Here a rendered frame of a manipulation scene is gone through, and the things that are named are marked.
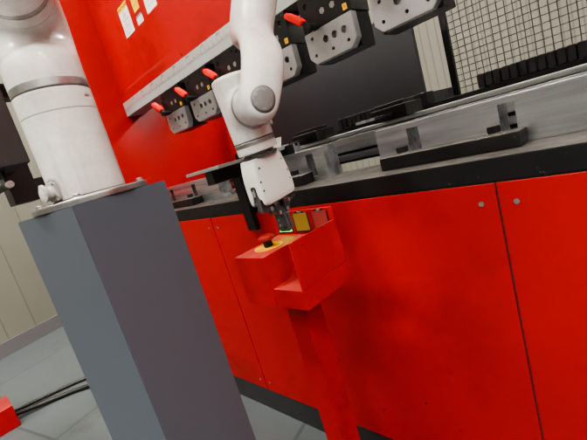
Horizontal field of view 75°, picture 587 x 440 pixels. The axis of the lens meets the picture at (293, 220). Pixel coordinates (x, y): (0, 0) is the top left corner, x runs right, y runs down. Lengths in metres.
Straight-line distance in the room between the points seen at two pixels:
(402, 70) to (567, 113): 0.80
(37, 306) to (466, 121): 3.86
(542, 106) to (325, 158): 0.54
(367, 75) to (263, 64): 0.95
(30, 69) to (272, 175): 0.43
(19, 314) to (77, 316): 3.38
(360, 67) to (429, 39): 2.46
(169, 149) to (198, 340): 1.43
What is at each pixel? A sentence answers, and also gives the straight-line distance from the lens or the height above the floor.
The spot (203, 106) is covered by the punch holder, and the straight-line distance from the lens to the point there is 1.47.
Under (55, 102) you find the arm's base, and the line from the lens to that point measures 0.73.
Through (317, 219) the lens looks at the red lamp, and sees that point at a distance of 0.90.
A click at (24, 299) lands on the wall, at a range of 4.15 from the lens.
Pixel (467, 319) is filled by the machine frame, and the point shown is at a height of 0.53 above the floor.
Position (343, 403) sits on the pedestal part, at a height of 0.35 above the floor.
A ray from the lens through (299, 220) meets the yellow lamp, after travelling 0.94.
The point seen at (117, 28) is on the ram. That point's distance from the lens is 1.94.
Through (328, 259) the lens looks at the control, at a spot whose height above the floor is 0.73.
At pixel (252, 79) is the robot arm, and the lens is 0.70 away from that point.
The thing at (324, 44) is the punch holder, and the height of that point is 1.21.
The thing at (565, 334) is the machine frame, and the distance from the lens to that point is 0.88.
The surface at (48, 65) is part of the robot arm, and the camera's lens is 0.74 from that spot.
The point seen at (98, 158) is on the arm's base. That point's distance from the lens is 0.72.
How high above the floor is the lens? 0.99
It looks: 11 degrees down
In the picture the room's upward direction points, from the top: 16 degrees counter-clockwise
